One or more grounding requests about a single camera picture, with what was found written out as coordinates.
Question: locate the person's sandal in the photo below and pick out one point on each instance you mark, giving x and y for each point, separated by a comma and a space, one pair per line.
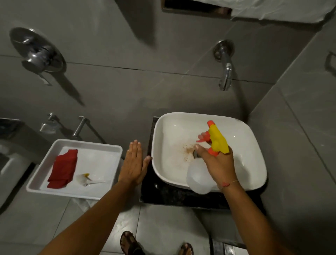
131, 245
185, 249

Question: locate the person's left sandal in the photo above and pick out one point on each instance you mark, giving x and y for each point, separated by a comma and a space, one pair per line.
131, 245

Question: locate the wall mirror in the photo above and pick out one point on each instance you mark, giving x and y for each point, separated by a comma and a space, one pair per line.
183, 5

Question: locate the person's right sandal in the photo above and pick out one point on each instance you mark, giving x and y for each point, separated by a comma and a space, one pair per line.
185, 249

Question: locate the chrome sink drain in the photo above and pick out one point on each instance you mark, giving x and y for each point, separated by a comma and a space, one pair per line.
195, 155

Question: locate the person's left forearm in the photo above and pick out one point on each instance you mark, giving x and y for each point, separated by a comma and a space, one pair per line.
92, 223

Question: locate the white toilet bowl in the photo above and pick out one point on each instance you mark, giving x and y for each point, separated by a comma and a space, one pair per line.
13, 170

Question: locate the white scrubbing brush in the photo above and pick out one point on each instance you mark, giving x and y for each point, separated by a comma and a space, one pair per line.
82, 179

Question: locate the red wrist thread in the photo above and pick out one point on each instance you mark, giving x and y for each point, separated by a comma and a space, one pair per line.
227, 183

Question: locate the black stone toilet ledge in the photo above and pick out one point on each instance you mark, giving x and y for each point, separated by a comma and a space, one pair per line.
8, 127

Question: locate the chrome soap dish holder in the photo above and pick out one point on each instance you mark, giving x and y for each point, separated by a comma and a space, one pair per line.
50, 127

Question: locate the person's left hand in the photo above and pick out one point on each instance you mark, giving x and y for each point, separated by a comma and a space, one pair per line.
134, 165

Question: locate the person's right hand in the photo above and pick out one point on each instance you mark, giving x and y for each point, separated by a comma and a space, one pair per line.
220, 168

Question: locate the chrome wall faucet spout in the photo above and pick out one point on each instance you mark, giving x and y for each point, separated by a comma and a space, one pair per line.
225, 68

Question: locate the white ceramic sink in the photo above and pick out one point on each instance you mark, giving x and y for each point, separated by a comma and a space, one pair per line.
176, 131

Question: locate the red cloth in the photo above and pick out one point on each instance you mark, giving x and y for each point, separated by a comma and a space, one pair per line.
64, 168

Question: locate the white wrinkled cloth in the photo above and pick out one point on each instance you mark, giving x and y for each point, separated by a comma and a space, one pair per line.
275, 10

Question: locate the white plastic tray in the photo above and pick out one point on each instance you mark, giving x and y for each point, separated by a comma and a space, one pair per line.
99, 163

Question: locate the person's right forearm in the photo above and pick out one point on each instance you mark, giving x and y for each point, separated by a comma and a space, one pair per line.
249, 223

